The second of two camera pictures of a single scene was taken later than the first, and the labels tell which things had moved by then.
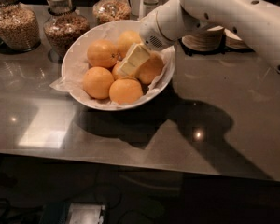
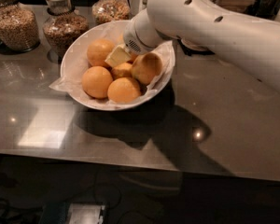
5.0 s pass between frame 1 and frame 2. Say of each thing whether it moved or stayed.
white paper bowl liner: stayed
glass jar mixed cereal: stayed
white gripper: moved
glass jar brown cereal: stayed
